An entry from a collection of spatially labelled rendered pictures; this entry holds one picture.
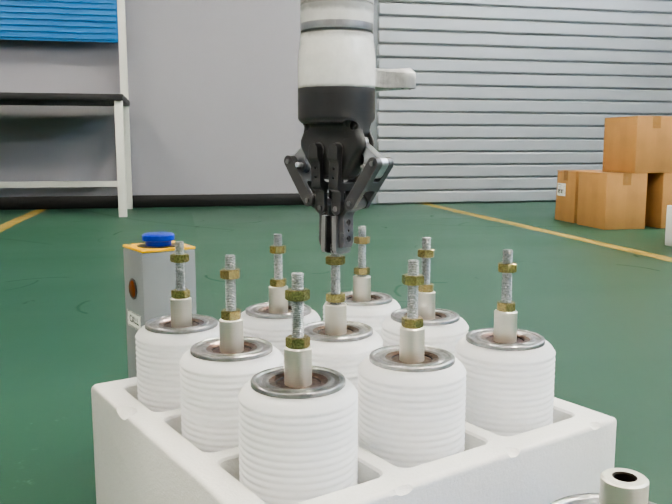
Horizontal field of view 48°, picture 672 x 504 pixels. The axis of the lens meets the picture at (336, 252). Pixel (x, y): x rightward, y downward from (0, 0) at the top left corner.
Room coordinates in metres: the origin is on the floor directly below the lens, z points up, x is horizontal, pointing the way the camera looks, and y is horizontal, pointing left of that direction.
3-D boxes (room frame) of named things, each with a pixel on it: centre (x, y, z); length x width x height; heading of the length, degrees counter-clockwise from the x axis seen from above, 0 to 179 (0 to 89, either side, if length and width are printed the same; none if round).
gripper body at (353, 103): (0.74, 0.00, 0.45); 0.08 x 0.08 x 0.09
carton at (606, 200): (4.12, -1.52, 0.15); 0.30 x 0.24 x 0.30; 11
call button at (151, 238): (0.94, 0.22, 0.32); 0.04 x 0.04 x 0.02
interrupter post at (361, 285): (0.90, -0.03, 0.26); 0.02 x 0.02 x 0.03
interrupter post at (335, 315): (0.74, 0.00, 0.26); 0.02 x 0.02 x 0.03
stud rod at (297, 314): (0.58, 0.03, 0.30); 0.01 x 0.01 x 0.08
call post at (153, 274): (0.94, 0.23, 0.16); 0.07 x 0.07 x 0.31; 34
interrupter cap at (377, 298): (0.90, -0.03, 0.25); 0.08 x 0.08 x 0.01
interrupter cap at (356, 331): (0.74, 0.00, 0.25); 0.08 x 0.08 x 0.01
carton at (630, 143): (4.15, -1.67, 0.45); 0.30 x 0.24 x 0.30; 14
